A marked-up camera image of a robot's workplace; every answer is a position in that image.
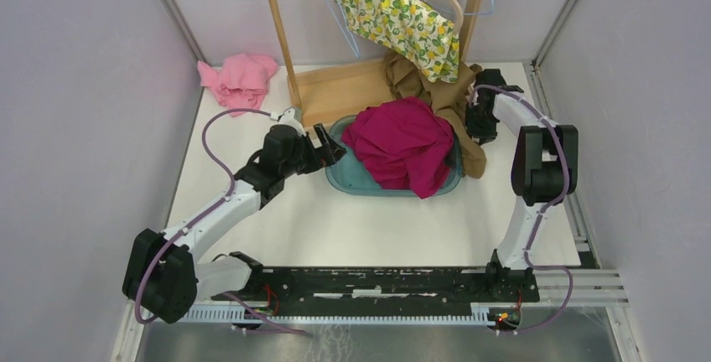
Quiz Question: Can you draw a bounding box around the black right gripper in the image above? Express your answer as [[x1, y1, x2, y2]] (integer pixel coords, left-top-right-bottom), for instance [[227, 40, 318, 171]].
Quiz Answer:
[[464, 101, 498, 146]]

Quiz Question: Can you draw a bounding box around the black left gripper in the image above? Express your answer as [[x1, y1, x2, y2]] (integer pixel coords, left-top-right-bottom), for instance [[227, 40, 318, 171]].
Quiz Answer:
[[281, 123, 346, 178]]

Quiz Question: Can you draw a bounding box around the wooden clothes rack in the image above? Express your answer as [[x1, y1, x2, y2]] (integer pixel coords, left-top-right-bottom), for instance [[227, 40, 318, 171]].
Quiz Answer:
[[268, 0, 483, 127]]

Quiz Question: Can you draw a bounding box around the magenta cloth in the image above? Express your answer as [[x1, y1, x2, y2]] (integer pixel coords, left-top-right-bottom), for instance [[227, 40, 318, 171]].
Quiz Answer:
[[341, 97, 454, 199]]

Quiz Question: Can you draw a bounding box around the brown skirt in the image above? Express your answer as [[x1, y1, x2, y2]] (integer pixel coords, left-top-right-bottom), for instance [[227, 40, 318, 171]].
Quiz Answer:
[[383, 50, 487, 178]]

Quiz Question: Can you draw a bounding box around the yellow patterned cloth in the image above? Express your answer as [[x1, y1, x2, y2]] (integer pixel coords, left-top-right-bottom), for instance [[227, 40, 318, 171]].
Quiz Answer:
[[338, 0, 460, 83]]

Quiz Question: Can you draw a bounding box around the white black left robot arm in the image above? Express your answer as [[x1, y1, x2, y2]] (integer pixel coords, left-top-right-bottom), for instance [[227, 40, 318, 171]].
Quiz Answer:
[[122, 124, 346, 324]]

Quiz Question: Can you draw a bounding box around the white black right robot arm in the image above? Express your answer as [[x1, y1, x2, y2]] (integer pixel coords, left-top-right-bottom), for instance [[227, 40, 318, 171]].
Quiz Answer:
[[465, 69, 579, 302]]

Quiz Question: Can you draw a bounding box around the teal plastic basket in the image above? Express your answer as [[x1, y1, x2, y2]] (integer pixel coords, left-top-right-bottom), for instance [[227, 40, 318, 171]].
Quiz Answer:
[[325, 115, 463, 198]]

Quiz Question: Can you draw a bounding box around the pink crumpled cloth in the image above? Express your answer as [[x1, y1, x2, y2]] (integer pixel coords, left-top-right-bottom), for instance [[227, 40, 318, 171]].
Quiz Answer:
[[197, 53, 279, 118]]

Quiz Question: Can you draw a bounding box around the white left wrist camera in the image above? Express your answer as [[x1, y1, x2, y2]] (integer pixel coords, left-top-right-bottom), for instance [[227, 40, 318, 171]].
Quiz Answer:
[[269, 106, 306, 136]]

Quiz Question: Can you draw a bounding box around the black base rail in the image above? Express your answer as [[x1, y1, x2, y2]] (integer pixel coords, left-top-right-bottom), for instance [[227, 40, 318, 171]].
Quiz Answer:
[[234, 266, 540, 318]]

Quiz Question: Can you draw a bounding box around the white slotted cable duct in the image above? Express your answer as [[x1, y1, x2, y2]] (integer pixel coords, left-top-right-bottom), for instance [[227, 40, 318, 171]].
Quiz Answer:
[[179, 303, 512, 328]]

